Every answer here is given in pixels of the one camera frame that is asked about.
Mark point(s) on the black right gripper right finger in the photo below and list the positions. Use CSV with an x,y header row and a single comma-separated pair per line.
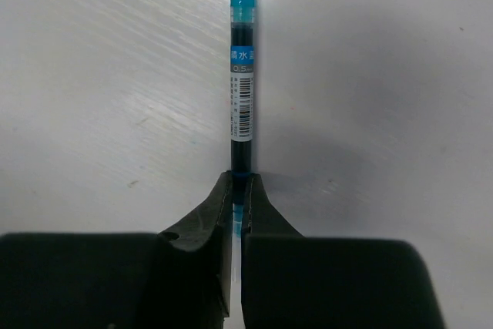
x,y
292,281

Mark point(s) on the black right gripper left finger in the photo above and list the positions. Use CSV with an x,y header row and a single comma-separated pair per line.
x,y
178,278

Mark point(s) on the light blue pen refill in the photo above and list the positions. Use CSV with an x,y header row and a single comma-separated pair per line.
x,y
242,69

